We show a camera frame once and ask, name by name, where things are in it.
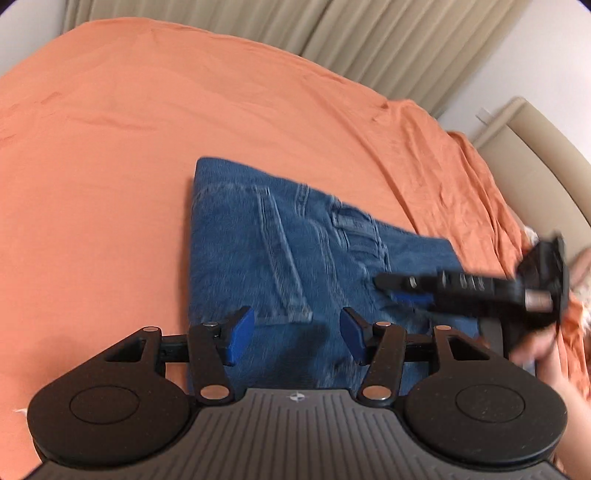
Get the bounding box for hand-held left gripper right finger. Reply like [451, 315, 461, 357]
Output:
[340, 306, 505, 408]

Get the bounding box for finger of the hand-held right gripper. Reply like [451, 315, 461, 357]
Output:
[390, 289, 490, 320]
[372, 270, 525, 298]

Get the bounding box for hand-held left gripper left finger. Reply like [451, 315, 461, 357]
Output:
[91, 305, 256, 407]

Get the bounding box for blue denim pants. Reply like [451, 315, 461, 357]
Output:
[188, 157, 491, 394]

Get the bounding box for person's right forearm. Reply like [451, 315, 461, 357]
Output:
[533, 344, 591, 480]

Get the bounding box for person's right hand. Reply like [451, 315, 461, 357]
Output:
[510, 329, 563, 371]

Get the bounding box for beige padded headboard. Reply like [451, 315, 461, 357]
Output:
[475, 96, 591, 261]

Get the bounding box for orange bed sheet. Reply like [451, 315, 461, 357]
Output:
[0, 17, 591, 441]

